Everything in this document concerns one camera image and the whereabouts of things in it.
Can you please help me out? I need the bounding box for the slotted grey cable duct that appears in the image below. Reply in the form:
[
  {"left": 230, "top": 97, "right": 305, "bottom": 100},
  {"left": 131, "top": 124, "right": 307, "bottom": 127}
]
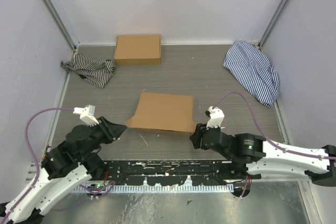
[{"left": 73, "top": 183, "right": 234, "bottom": 194}]

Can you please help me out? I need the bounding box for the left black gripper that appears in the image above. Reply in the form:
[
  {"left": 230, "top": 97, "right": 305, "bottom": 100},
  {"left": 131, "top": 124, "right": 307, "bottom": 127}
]
[{"left": 79, "top": 116, "right": 128, "bottom": 161}]

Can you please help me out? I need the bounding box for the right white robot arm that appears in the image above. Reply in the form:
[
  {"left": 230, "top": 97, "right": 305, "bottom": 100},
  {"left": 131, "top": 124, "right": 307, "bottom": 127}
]
[{"left": 190, "top": 124, "right": 335, "bottom": 187}]

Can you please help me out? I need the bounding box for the aluminium front rail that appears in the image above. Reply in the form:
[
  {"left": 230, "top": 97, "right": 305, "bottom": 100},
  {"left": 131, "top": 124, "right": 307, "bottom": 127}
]
[{"left": 25, "top": 159, "right": 313, "bottom": 183}]

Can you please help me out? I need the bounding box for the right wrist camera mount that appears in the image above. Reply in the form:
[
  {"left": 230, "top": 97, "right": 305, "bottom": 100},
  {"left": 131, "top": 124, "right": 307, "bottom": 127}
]
[{"left": 205, "top": 106, "right": 225, "bottom": 129}]

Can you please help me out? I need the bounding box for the right aluminium frame post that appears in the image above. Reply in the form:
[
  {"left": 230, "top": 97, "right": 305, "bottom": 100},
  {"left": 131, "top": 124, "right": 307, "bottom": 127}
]
[{"left": 257, "top": 0, "right": 290, "bottom": 49}]

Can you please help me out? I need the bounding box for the folded closed cardboard box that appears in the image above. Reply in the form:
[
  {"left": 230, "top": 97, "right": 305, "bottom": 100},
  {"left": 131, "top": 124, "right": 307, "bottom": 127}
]
[{"left": 114, "top": 34, "right": 161, "bottom": 66}]

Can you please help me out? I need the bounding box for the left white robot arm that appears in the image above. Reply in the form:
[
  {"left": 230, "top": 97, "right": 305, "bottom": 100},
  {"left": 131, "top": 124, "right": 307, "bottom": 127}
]
[{"left": 1, "top": 117, "right": 127, "bottom": 223}]

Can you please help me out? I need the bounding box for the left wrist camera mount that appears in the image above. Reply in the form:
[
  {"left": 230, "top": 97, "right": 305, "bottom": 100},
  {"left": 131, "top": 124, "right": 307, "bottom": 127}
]
[{"left": 73, "top": 105, "right": 100, "bottom": 126}]

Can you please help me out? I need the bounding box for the left aluminium frame post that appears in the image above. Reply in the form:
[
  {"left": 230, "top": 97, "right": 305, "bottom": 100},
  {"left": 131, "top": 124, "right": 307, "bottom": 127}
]
[{"left": 41, "top": 0, "right": 78, "bottom": 50}]

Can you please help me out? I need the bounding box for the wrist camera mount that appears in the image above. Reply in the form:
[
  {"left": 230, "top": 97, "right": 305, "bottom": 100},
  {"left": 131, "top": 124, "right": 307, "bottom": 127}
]
[
  {"left": 205, "top": 106, "right": 225, "bottom": 129},
  {"left": 73, "top": 105, "right": 100, "bottom": 126}
]

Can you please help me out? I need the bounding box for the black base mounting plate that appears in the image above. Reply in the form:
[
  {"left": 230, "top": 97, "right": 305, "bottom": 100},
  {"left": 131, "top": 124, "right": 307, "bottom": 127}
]
[{"left": 89, "top": 158, "right": 253, "bottom": 186}]

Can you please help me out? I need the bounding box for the blue white striped cloth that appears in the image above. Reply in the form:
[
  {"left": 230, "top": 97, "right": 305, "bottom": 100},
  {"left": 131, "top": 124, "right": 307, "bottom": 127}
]
[{"left": 223, "top": 40, "right": 280, "bottom": 108}]

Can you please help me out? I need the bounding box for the aluminium frame post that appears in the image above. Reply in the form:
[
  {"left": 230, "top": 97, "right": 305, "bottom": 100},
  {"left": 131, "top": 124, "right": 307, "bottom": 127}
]
[
  {"left": 41, "top": 0, "right": 78, "bottom": 50},
  {"left": 257, "top": 0, "right": 290, "bottom": 49}
]

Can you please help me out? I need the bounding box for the cardboard box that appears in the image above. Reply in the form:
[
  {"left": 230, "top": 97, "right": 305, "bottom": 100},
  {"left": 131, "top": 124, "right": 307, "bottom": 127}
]
[
  {"left": 125, "top": 92, "right": 196, "bottom": 135},
  {"left": 114, "top": 34, "right": 161, "bottom": 66}
]

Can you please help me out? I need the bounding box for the black white striped cloth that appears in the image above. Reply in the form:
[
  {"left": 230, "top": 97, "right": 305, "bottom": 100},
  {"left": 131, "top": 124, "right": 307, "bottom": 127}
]
[{"left": 60, "top": 52, "right": 116, "bottom": 89}]

